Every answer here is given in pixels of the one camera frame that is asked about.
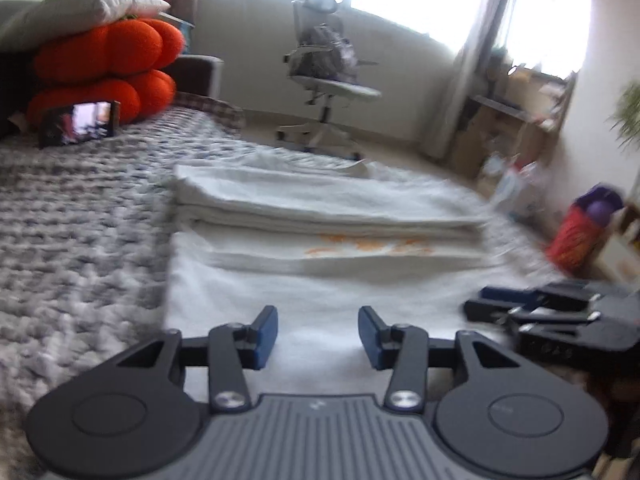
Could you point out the orange flower cushion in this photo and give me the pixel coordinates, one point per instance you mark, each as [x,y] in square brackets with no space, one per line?
[122,62]

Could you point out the red bucket with purple toy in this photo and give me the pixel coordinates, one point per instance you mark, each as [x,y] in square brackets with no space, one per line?
[584,224]

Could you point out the grey checked quilt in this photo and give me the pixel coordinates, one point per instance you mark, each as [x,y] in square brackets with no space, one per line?
[85,250]

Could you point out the white cardboard box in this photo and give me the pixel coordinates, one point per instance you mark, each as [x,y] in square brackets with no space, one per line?
[517,193]

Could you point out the white printed t-shirt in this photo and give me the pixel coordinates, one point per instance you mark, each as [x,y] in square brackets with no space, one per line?
[319,238]

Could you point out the dark grey sofa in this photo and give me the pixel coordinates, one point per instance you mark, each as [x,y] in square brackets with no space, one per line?
[194,75]

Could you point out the wooden shelf unit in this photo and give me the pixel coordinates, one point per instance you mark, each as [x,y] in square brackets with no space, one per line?
[513,117]

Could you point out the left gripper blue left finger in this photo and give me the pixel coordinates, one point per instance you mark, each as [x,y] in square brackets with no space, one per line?
[233,348]

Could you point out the smartphone showing video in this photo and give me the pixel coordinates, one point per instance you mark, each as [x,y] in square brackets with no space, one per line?
[78,123]

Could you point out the grey right curtain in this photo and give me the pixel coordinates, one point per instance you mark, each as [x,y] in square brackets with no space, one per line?
[472,59]

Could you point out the green potted plant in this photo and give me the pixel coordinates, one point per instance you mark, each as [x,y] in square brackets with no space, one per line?
[626,116]

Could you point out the grey office chair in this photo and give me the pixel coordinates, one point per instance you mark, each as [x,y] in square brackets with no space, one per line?
[322,136]

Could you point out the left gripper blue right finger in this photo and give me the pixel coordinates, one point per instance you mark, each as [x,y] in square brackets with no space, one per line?
[401,348]

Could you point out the grey backpack on chair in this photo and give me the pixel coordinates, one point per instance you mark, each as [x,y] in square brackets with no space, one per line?
[324,53]

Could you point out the white pillow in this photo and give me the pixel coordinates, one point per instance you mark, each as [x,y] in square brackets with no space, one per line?
[36,22]

